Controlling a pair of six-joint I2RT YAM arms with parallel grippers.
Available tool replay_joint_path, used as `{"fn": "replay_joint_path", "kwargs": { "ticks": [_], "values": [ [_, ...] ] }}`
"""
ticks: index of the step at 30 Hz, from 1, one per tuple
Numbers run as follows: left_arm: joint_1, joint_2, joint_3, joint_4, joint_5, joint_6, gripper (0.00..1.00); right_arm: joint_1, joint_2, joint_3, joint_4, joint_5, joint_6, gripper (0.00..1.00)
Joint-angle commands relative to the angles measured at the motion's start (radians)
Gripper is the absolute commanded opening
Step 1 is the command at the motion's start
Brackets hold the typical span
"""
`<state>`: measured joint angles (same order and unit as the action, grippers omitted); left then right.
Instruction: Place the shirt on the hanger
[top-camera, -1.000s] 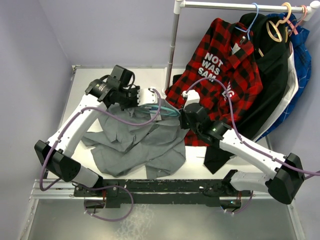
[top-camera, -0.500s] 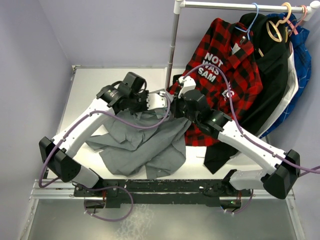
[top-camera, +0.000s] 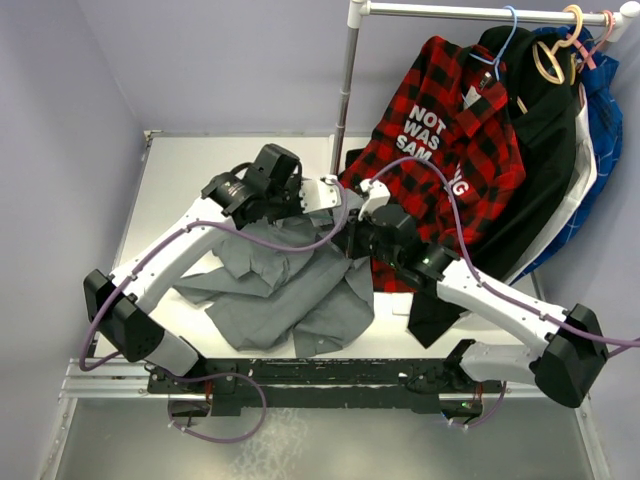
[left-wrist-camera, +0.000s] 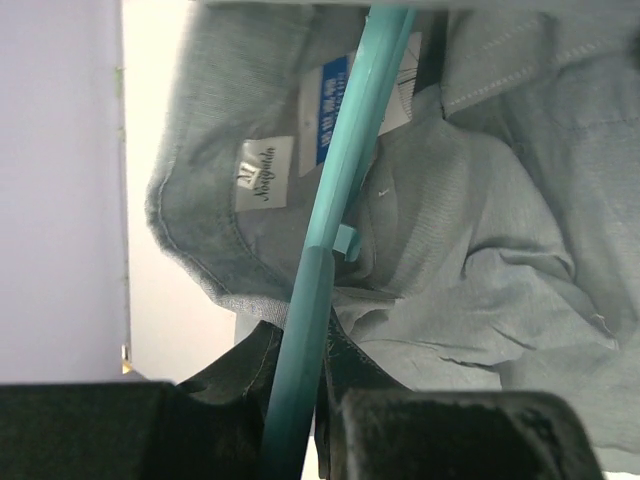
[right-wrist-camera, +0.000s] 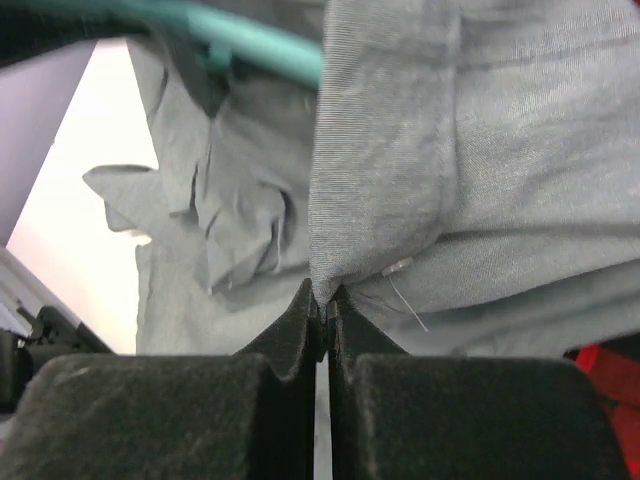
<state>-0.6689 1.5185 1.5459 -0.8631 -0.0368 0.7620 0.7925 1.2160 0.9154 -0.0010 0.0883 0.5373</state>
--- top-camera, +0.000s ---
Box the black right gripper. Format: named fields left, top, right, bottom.
left=332, top=207, right=401, bottom=269

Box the grey button-up shirt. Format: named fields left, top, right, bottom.
left=174, top=209, right=374, bottom=357

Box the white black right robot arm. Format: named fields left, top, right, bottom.
left=333, top=204, right=609, bottom=408

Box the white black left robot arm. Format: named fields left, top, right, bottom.
left=80, top=143, right=340, bottom=392

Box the red black plaid shirt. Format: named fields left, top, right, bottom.
left=341, top=36, right=526, bottom=278

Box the black hanging shirt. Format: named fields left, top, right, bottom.
left=344, top=25, right=584, bottom=350

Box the white hanging shirt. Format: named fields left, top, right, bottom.
left=503, top=84, right=597, bottom=284

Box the beige wooden hanger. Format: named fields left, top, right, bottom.
left=508, top=5, right=583, bottom=117

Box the blue checked shirt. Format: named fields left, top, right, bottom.
left=509, top=24, right=626, bottom=291

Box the pink plastic hanger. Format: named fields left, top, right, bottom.
left=571, top=10, right=616, bottom=73

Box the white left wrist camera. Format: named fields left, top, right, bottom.
left=299, top=175, right=343, bottom=214

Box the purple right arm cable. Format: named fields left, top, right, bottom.
left=369, top=157, right=640, bottom=357

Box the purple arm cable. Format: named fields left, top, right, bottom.
left=78, top=180, right=350, bottom=372
left=369, top=157, right=640, bottom=357

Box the silver clothes rack frame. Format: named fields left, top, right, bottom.
left=329, top=1, right=639, bottom=174

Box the light blue wire hanger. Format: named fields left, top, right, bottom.
left=469, top=4, right=517, bottom=81

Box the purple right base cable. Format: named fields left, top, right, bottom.
left=447, top=382, right=506, bottom=432

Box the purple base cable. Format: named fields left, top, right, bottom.
left=447, top=382, right=506, bottom=432
left=167, top=365, right=270, bottom=443

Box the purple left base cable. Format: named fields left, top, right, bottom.
left=167, top=365, right=270, bottom=443

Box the aluminium extrusion rail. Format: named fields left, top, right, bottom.
left=59, top=354, right=591, bottom=401

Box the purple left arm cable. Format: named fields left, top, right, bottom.
left=78, top=180, right=350, bottom=372

